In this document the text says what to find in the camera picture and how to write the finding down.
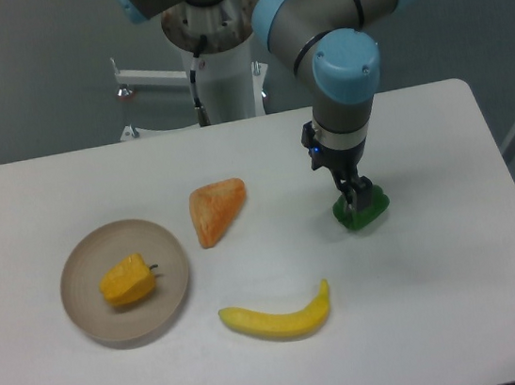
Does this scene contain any yellow toy pepper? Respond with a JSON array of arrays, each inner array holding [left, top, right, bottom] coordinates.
[[98, 253, 159, 307]]

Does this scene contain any green toy pepper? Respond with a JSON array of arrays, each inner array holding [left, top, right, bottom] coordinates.
[[331, 184, 390, 232]]

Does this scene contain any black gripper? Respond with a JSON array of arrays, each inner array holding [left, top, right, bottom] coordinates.
[[300, 120, 373, 216]]

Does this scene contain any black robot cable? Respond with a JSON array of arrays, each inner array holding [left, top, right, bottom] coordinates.
[[183, 33, 219, 128]]

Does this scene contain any orange triangular toy slice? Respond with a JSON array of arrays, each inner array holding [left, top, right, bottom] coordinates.
[[188, 177, 247, 249]]

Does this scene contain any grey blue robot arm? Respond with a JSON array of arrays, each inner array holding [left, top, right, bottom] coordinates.
[[118, 0, 413, 215]]

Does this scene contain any yellow toy banana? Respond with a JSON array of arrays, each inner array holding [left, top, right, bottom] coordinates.
[[218, 279, 330, 340]]

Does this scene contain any beige round plate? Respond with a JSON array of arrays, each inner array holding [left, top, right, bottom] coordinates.
[[60, 219, 189, 347]]

